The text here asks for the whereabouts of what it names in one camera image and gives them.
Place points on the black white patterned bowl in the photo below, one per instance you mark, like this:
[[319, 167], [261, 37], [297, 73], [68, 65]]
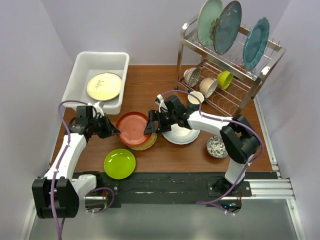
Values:
[[216, 147]]

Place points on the metal dish rack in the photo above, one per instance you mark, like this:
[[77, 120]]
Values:
[[244, 86]]

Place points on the white plastic bin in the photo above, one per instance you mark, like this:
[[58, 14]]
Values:
[[89, 64]]

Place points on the lime green plate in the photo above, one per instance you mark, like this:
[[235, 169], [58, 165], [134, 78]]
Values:
[[119, 164]]

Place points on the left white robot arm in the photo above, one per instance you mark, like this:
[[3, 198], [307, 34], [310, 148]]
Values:
[[56, 194]]

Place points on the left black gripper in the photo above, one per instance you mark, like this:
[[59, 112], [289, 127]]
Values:
[[110, 129]]

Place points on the dark green mug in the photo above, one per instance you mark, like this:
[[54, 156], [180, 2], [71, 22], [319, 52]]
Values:
[[194, 99]]

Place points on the patterned bowl in rack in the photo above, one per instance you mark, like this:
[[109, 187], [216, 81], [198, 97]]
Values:
[[192, 76]]

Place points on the cream bowl in rack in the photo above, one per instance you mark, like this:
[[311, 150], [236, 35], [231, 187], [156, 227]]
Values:
[[208, 86]]

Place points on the cream leaf pattern plate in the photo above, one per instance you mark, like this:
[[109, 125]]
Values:
[[104, 86]]

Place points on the woven bamboo plate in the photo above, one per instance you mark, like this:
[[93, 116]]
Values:
[[146, 145]]

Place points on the mint green plate in rack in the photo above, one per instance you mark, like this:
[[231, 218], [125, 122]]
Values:
[[207, 19]]

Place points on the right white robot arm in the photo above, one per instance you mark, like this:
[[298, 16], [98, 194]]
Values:
[[240, 140]]

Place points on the teal scalloped plate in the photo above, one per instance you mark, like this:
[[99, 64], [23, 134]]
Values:
[[255, 44]]

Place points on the lime green bowl in rack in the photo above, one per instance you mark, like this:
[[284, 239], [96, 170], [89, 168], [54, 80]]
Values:
[[224, 79]]

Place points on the aluminium rail frame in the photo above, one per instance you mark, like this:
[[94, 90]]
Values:
[[270, 213]]

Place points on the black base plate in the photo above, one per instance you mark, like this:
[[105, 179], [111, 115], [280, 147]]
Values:
[[173, 188]]

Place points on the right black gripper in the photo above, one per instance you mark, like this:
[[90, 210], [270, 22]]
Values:
[[153, 116]]

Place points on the white blue-rimmed deep plate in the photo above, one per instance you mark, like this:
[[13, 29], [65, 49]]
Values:
[[181, 135]]

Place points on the red round plate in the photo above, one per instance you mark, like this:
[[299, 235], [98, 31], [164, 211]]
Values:
[[132, 126]]

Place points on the blue-grey speckled plate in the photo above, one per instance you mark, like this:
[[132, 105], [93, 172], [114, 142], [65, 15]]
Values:
[[227, 27]]

